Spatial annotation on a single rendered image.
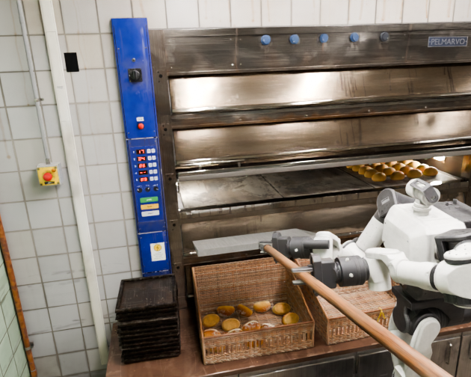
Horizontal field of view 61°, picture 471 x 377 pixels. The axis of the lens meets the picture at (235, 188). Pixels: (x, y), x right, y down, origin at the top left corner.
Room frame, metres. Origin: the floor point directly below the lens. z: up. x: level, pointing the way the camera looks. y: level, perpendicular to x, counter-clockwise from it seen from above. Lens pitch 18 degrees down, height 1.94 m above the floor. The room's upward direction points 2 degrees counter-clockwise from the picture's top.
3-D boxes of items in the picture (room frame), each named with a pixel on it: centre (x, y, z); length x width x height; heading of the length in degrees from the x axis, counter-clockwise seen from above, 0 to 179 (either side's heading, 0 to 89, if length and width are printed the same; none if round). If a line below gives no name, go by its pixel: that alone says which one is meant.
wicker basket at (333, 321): (1.94, -0.64, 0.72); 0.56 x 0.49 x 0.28; 103
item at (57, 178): (1.87, 0.89, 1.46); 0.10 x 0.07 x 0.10; 101
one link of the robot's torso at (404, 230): (1.32, -0.72, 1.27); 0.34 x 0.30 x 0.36; 6
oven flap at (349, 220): (2.20, -0.57, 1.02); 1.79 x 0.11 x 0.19; 101
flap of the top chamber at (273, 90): (2.20, -0.57, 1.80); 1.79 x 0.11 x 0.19; 101
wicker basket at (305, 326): (1.83, -0.05, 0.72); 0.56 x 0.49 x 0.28; 100
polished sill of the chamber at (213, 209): (2.22, -0.57, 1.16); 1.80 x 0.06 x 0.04; 101
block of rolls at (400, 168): (2.74, -1.06, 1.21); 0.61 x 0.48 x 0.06; 11
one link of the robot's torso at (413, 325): (1.32, -0.69, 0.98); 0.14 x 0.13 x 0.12; 10
